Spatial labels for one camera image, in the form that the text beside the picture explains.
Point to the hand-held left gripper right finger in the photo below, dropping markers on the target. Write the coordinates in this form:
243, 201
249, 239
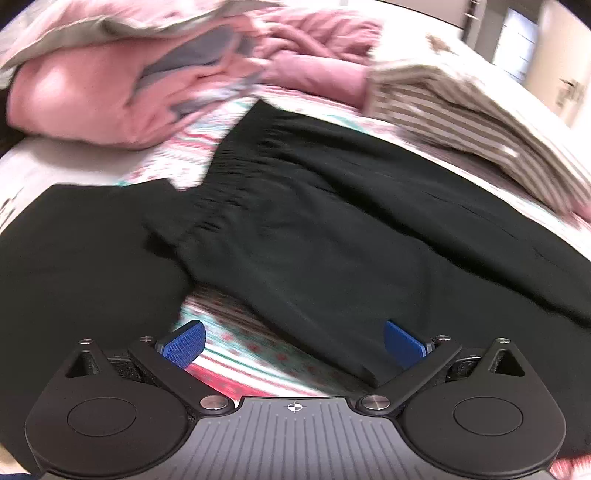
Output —
402, 344

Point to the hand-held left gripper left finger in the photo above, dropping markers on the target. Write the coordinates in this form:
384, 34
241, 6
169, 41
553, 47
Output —
182, 344

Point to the black pants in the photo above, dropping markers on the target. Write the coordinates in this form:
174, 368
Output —
351, 221

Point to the patterned pink bed sheet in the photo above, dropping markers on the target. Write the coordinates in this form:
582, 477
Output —
258, 350

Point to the black cloth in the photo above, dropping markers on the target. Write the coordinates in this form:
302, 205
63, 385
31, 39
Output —
78, 277

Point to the striped beige folded blanket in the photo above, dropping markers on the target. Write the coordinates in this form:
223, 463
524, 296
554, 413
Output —
461, 110

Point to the pink and grey quilt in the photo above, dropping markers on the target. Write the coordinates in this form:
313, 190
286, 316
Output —
106, 69

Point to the mauve pink comforter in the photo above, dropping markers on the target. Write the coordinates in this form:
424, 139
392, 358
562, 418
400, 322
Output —
323, 46

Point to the window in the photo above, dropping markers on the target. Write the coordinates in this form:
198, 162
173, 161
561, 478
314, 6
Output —
513, 41

